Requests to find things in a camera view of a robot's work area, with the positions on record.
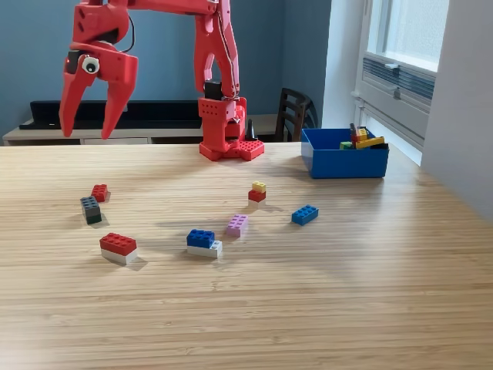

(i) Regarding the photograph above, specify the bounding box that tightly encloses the pink brick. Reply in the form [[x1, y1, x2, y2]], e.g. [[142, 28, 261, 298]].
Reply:
[[226, 214, 250, 238]]

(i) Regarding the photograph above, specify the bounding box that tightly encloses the grey and dark brick stack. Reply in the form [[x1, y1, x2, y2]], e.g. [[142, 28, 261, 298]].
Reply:
[[79, 195, 103, 226]]

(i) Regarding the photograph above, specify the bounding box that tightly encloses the blue and white brick stack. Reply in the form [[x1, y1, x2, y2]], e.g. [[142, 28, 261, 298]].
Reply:
[[186, 228, 223, 259]]

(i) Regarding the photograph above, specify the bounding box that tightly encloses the small red brick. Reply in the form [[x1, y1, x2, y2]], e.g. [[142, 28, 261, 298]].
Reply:
[[90, 183, 109, 203]]

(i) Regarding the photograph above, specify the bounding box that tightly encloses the blue plastic bin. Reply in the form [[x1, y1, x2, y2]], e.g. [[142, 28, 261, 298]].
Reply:
[[300, 127, 390, 180]]

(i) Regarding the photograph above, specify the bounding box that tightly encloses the dark wooden chair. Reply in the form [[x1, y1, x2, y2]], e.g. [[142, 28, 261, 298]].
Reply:
[[273, 87, 319, 143]]

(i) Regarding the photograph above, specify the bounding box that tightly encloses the pale wooden sideboard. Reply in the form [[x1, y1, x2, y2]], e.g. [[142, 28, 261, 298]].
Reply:
[[2, 113, 288, 146]]

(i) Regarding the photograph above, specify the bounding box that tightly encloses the red and white brick stack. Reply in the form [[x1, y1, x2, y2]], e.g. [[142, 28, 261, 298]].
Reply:
[[99, 232, 139, 266]]

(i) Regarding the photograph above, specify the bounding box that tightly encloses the white window frame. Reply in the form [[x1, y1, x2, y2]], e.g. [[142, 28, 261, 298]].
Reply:
[[352, 0, 451, 150]]

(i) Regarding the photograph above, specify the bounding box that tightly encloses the grey window vent grille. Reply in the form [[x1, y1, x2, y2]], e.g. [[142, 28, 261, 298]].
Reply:
[[362, 56, 437, 103]]

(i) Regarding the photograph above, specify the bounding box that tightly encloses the yellow toy digger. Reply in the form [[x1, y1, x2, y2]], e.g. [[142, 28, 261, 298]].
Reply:
[[349, 123, 390, 150]]

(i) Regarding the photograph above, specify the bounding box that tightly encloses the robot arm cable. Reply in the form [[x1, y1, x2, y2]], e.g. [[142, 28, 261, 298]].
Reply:
[[117, 13, 136, 54]]

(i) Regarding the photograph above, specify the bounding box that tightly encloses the yellow red white brick stack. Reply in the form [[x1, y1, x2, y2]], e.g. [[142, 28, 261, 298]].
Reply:
[[247, 180, 267, 211]]

